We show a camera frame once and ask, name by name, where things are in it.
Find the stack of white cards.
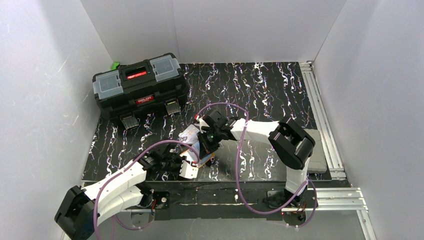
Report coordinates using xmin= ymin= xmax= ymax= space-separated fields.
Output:
xmin=178 ymin=124 xmax=200 ymax=145

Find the orange card holder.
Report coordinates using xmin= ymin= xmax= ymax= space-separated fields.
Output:
xmin=181 ymin=141 xmax=215 ymax=168

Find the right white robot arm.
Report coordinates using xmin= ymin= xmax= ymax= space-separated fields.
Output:
xmin=195 ymin=110 xmax=316 ymax=208

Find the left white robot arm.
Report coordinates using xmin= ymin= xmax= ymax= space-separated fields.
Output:
xmin=54 ymin=149 xmax=187 ymax=240

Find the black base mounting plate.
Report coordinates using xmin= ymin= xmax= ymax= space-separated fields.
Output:
xmin=102 ymin=180 xmax=332 ymax=221

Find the black toolbox with grey lids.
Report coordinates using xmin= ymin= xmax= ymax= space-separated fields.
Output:
xmin=92 ymin=52 xmax=190 ymax=129

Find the green object behind toolbox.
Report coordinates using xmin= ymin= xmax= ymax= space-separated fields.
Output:
xmin=110 ymin=62 xmax=120 ymax=70

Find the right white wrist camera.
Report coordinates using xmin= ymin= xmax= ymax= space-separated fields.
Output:
xmin=194 ymin=114 xmax=210 ymax=133

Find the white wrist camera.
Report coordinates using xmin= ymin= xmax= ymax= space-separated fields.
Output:
xmin=179 ymin=160 xmax=199 ymax=179
xmin=194 ymin=114 xmax=210 ymax=133

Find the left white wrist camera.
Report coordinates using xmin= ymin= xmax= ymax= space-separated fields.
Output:
xmin=179 ymin=160 xmax=199 ymax=179

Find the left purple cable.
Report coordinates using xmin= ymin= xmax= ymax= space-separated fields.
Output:
xmin=93 ymin=140 xmax=201 ymax=240

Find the purple cable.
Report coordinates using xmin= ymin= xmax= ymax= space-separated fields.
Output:
xmin=93 ymin=140 xmax=201 ymax=240
xmin=195 ymin=102 xmax=319 ymax=228

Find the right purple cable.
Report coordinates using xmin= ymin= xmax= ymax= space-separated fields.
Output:
xmin=195 ymin=102 xmax=319 ymax=228

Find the aluminium frame rail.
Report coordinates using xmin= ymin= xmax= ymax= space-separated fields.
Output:
xmin=299 ymin=61 xmax=376 ymax=240

